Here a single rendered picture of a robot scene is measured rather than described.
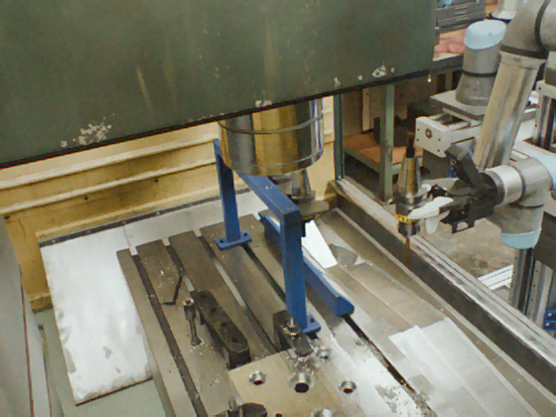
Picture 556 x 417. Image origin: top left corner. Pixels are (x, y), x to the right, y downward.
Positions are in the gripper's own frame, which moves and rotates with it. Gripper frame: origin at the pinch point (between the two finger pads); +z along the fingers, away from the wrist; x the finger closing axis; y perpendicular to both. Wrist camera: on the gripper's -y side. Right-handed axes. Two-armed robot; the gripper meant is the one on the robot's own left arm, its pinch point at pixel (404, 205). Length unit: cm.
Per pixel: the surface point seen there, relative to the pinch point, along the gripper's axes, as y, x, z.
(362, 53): -32.9, -12.2, 16.2
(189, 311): 29, 26, 38
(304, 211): 7.5, 18.8, 11.5
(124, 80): -35, -12, 47
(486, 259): 128, 116, -137
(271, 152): -19.8, -7.2, 27.9
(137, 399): 68, 45, 53
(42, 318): 68, 95, 74
